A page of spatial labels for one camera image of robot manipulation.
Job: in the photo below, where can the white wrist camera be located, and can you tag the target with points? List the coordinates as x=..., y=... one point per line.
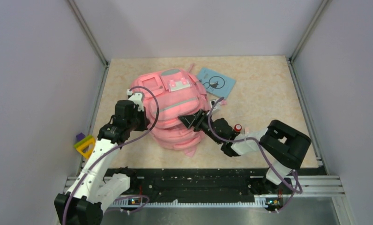
x=214, y=106
x=137, y=98

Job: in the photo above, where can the yellow triangle ruler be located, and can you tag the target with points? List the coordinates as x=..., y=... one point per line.
x=85, y=146

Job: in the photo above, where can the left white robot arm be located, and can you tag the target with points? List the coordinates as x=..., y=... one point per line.
x=85, y=202

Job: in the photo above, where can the purple block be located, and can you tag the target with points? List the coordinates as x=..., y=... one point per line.
x=80, y=137

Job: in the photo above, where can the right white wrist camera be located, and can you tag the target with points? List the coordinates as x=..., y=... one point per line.
x=214, y=106

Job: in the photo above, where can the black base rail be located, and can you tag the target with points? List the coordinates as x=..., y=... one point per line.
x=199, y=185

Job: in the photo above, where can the pink student backpack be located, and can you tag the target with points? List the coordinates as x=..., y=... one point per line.
x=169, y=94

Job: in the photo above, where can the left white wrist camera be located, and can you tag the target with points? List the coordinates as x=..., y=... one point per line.
x=137, y=98

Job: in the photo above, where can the light blue book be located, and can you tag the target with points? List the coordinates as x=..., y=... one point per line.
x=216, y=83

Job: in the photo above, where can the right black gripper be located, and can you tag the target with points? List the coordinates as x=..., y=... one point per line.
x=196, y=120

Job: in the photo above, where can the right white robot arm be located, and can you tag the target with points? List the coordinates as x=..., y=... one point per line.
x=282, y=147

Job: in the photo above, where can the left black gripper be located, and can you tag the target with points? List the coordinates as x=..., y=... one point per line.
x=145, y=122

